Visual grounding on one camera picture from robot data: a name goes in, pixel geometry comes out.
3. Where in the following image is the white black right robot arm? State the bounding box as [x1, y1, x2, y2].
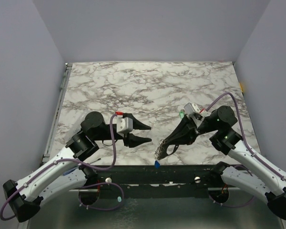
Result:
[155, 103, 286, 220]

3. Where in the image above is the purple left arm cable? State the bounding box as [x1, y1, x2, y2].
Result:
[0, 114, 124, 222]

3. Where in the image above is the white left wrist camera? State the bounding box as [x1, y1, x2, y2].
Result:
[116, 112, 133, 136]

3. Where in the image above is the clear plastic compartment box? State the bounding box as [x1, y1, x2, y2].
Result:
[65, 112, 88, 141]

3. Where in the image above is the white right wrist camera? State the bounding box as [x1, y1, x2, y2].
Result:
[184, 103, 209, 120]

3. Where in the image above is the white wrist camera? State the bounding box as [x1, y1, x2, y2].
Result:
[184, 103, 209, 120]
[116, 112, 133, 136]

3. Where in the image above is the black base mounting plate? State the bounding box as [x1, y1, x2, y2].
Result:
[39, 163, 244, 199]

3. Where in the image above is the wire keyring with keys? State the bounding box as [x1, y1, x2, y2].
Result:
[154, 139, 165, 169]

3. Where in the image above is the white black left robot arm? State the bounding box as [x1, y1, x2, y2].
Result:
[0, 111, 151, 222]

